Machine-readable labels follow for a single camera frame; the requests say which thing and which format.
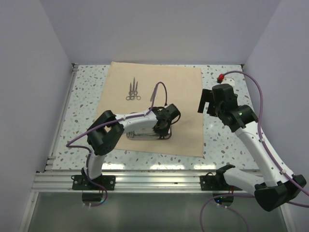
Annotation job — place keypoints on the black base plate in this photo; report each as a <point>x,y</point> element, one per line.
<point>80,182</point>
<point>215,183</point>

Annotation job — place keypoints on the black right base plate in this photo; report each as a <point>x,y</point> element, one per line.
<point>215,183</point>

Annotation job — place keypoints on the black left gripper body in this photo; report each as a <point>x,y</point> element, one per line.
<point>164,130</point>

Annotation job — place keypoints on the steel instrument tray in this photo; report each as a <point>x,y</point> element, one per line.
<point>148,134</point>

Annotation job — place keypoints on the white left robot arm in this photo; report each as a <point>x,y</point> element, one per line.
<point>105,133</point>

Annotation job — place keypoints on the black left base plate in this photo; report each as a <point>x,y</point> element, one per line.
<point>80,182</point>

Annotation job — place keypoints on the steel surgical forceps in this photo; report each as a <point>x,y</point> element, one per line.
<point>130,93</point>

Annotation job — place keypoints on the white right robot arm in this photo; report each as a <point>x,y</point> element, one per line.
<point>278,184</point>

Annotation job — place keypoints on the aluminium front rail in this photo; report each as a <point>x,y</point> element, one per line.
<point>151,181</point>

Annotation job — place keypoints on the beige cloth wrap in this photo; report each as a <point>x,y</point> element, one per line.
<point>182,86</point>

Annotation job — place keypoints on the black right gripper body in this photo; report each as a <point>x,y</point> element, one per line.
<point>218,111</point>

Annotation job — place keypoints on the aluminium side rail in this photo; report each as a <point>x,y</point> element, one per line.
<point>51,154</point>

